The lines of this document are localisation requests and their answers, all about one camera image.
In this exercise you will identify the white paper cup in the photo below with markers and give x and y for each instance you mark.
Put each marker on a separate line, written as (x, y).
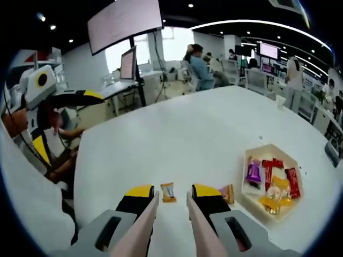
(280, 103)

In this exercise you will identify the thin curved ceiling light strip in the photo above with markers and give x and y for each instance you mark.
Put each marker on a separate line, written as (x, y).
(254, 21)

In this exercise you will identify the pink food tongs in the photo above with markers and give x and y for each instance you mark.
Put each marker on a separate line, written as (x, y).
(134, 235)

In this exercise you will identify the group of round ceiling downlights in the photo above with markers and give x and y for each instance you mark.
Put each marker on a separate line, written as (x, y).
(190, 5)

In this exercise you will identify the grey headset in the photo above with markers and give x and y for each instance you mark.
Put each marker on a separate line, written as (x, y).
(332, 154)

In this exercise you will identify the operator in white shirt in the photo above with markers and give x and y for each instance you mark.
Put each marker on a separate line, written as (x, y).
(26, 208)

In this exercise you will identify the small bright display screen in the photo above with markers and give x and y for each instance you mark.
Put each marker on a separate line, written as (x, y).
(268, 51)

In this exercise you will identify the purple food packet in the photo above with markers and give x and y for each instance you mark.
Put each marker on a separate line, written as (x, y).
(253, 172)

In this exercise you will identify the small desk monitor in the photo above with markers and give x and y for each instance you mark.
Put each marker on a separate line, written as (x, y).
(128, 64)

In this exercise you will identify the white office chair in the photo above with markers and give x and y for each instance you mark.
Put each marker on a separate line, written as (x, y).
(230, 69)
(256, 80)
(189, 75)

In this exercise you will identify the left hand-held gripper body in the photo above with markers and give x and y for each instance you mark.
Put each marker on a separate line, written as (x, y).
(34, 93)

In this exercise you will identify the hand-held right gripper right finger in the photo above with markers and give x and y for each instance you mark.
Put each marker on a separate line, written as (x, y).
(214, 204)

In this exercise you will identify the large display screen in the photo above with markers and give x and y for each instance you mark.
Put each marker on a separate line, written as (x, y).
(126, 24)

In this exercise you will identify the cream hexagonal container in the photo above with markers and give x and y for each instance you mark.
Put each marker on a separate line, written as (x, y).
(268, 151)

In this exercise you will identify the brown food packet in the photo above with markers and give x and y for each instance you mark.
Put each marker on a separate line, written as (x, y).
(227, 194)

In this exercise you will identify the white computer desk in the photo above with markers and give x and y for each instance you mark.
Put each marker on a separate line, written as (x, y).
(120, 87)

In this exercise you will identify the ceiling air conditioner unit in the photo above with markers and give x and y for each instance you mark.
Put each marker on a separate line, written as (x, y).
(284, 4)

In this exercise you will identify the small orange food packet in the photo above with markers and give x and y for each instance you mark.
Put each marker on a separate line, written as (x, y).
(168, 192)

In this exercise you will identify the dark red food bar packet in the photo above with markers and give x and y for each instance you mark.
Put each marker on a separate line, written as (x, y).
(293, 183)

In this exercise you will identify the long red food packet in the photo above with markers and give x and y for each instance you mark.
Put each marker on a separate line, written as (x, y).
(268, 179)

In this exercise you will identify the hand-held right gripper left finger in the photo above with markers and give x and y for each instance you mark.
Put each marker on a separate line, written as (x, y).
(128, 204)

